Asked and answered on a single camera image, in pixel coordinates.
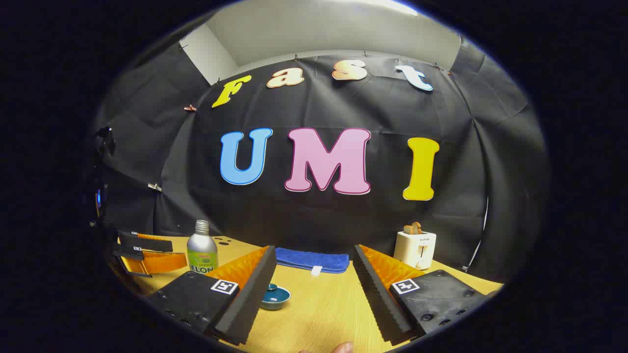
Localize white toaster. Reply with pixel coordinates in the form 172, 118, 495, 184
393, 230, 437, 271

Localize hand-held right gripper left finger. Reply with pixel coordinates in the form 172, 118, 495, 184
146, 245, 278, 346

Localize folded blue towel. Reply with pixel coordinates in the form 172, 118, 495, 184
275, 247, 350, 276

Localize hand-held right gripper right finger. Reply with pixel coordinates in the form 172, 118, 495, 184
352, 244, 501, 346

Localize thin white cable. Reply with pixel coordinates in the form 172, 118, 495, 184
464, 196, 490, 272

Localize black backdrop cloth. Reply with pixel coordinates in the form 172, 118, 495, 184
93, 42, 548, 285

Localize silver green water bottle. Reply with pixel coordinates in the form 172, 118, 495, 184
186, 220, 219, 274

